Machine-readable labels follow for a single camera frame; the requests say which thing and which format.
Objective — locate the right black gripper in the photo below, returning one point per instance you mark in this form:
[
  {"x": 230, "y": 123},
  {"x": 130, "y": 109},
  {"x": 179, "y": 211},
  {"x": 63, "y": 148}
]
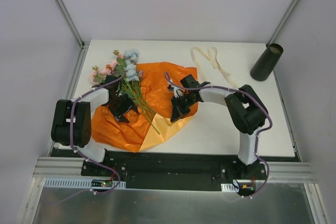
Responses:
[{"x": 179, "y": 106}]

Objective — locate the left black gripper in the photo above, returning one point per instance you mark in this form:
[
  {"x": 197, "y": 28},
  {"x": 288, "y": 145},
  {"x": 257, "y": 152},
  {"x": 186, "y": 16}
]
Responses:
[{"x": 122, "y": 107}]

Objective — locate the orange paper flower wrapping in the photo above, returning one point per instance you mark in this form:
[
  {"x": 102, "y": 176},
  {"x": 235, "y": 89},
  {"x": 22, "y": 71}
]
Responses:
[{"x": 154, "y": 87}]

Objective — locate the artificial flower bunch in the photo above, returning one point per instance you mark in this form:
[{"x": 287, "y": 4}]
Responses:
[{"x": 123, "y": 76}]

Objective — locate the cream printed ribbon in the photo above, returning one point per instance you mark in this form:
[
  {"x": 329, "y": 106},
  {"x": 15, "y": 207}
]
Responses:
[{"x": 211, "y": 57}]

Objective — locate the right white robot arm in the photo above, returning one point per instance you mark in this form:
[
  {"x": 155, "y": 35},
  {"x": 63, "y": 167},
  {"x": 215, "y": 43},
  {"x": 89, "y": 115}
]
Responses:
[{"x": 247, "y": 112}]

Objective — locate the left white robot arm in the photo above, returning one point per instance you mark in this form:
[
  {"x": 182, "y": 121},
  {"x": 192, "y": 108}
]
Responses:
[{"x": 72, "y": 118}]

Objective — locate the dark cylindrical vase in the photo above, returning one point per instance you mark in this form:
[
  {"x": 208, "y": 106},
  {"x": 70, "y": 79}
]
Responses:
[{"x": 266, "y": 63}]

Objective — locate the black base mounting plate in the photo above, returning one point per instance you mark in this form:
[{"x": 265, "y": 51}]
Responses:
[{"x": 169, "y": 171}]

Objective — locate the right white cable duct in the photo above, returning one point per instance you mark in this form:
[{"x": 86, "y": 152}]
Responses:
[{"x": 230, "y": 188}]

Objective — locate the white cable duct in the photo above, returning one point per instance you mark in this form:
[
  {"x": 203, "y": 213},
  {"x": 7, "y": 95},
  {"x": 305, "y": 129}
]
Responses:
[
  {"x": 230, "y": 188},
  {"x": 100, "y": 184}
]

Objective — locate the left white cable duct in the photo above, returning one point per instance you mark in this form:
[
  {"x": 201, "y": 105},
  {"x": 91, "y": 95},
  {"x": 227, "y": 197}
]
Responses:
[{"x": 100, "y": 184}]

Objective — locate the left aluminium frame post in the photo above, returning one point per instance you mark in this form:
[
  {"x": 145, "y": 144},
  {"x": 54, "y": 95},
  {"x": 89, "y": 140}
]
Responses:
[{"x": 70, "y": 23}]

